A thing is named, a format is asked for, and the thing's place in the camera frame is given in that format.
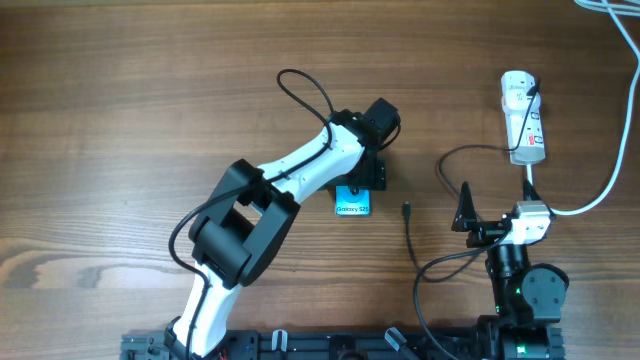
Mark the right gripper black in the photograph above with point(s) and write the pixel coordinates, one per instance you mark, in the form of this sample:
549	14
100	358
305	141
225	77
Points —
466	220

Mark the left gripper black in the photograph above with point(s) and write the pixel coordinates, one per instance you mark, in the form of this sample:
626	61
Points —
373	176

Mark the Galaxy smartphone cyan screen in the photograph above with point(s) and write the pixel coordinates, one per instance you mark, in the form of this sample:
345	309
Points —
352	202

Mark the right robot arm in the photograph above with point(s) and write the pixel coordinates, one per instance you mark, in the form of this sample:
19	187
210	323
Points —
528	297

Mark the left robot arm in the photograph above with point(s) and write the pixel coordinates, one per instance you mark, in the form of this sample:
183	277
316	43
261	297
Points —
228	241

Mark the white USB charger plug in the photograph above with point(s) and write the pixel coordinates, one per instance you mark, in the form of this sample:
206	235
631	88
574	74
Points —
520	100

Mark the white power strip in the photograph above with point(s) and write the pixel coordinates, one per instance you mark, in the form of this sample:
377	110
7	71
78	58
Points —
525	138

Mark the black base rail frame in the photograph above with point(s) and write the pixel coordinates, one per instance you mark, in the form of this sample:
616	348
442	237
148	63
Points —
463	343

